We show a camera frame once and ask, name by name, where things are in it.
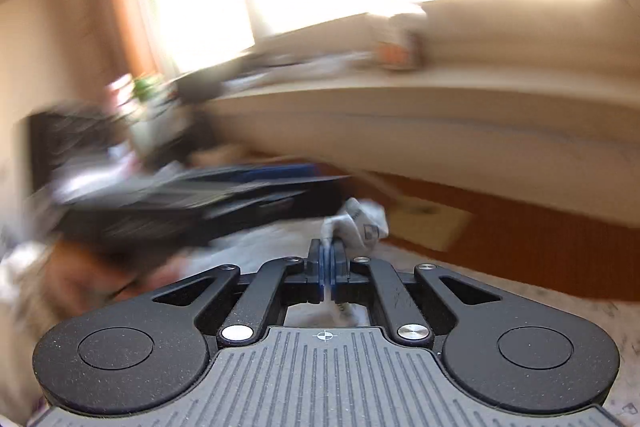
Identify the clear jar orange label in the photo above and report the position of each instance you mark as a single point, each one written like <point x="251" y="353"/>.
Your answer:
<point x="400" y="39"/>

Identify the white bottle green lid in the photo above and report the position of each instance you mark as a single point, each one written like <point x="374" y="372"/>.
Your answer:
<point x="150" y="102"/>

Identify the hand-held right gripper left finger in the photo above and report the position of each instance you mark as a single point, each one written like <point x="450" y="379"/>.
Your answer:
<point x="315" y="269"/>

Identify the person's white jacket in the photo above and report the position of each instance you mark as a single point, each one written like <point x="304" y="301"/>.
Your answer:
<point x="20" y="307"/>

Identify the clear plastic bag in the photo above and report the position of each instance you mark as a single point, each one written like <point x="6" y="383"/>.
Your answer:
<point x="310" y="67"/>

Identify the white checker-print pajama pants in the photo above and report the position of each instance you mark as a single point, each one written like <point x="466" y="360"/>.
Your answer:
<point x="360" y="219"/>

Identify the person's left hand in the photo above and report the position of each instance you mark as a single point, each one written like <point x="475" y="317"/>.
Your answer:
<point x="90" y="272"/>

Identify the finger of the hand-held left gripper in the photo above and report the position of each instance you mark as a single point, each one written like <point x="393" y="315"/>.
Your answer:
<point x="250" y="174"/>
<point x="280" y="207"/>

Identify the beige windowsill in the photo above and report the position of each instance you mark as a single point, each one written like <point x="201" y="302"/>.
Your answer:
<point x="425" y="107"/>

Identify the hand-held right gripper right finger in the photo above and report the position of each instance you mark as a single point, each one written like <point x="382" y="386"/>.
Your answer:
<point x="336" y="269"/>

